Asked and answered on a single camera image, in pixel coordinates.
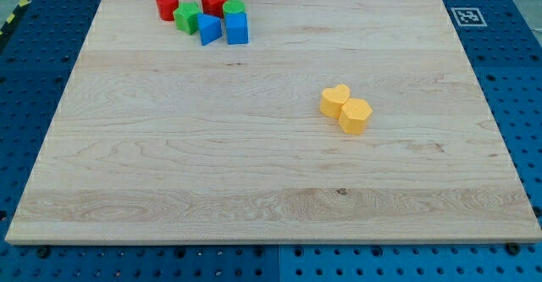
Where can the yellow heart block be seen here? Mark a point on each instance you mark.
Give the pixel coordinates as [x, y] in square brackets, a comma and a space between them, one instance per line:
[332, 100]

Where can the yellow hexagon block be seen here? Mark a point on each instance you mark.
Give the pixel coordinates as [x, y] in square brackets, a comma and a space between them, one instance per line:
[354, 116]

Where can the blue arch block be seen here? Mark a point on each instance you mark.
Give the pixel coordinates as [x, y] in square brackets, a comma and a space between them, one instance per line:
[236, 28]

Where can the wooden board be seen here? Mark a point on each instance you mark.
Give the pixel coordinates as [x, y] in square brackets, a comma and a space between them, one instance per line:
[159, 140]

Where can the blue triangle block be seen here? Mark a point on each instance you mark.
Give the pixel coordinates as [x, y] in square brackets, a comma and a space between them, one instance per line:
[210, 28]

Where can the green cylinder block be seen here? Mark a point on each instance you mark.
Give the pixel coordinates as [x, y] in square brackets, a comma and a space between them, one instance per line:
[233, 7]

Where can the red star block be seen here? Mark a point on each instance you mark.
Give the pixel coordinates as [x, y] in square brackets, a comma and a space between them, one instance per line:
[213, 7]

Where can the green cube block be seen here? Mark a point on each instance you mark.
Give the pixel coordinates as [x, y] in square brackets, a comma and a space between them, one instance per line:
[185, 17]

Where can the red cylinder block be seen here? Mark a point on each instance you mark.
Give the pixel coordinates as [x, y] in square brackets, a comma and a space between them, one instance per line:
[166, 9]

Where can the white fiducial marker tag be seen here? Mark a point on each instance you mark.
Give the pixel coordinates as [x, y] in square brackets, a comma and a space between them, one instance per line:
[468, 17]

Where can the yellow black hazard tape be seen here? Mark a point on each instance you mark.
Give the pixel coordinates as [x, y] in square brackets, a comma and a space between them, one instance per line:
[15, 17]

